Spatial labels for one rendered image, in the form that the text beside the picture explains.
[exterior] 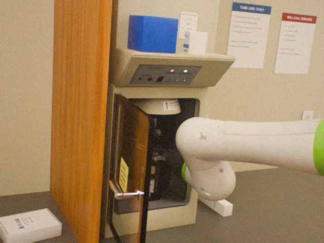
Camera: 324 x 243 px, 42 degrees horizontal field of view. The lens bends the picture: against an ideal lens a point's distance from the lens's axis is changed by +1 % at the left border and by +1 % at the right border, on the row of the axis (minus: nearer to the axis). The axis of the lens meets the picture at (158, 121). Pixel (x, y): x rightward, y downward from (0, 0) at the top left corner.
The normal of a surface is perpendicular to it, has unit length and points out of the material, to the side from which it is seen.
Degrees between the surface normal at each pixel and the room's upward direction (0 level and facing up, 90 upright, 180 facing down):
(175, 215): 90
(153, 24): 90
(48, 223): 0
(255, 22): 90
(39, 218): 0
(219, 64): 135
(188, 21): 90
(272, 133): 55
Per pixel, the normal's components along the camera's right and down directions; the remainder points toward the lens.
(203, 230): 0.08, -0.97
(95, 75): -0.89, 0.03
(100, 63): 0.44, 0.24
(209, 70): 0.25, 0.86
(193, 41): 0.24, 0.24
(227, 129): -0.50, -0.62
